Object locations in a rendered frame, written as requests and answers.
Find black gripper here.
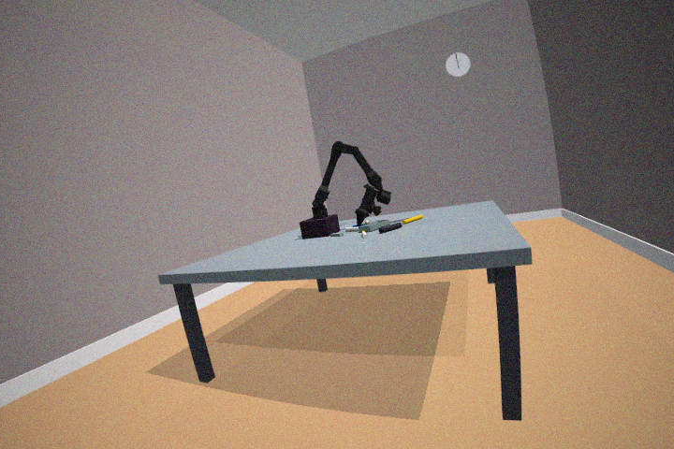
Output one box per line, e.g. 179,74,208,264
355,196,374,226

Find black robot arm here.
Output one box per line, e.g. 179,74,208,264
312,141,392,220

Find keyboard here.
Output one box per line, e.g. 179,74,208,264
359,219,390,233

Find dark grey cylinder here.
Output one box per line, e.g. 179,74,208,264
379,223,402,234

